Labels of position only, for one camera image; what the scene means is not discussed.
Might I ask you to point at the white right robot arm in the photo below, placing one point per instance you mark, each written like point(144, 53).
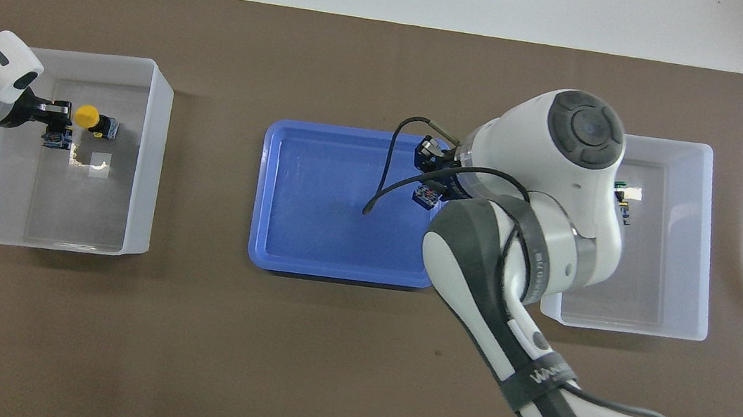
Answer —
point(561, 161)

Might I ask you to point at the translucent white plastic box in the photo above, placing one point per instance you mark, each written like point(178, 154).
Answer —
point(59, 213)
point(684, 261)

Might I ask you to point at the brown table mat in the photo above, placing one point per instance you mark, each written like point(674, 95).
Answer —
point(323, 372)

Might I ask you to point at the blue plastic tray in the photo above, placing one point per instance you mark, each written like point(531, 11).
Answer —
point(329, 203)

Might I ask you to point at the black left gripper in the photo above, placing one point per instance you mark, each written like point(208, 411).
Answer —
point(29, 113)

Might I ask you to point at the white box label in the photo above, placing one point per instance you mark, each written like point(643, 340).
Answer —
point(100, 164)

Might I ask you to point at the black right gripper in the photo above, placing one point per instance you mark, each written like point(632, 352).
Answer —
point(455, 176)

